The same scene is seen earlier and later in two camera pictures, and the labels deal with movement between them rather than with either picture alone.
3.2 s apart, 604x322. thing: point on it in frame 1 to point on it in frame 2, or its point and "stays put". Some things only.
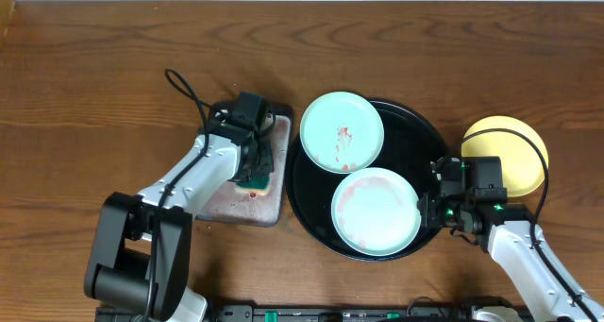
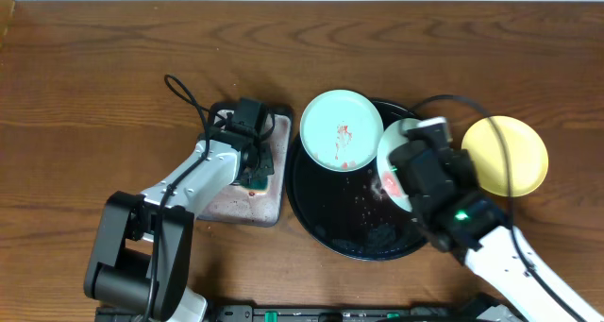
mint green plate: [375, 211] to [394, 136]
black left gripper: [262, 160] stays put
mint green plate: [342, 132] stays put
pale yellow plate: [522, 160] stays put
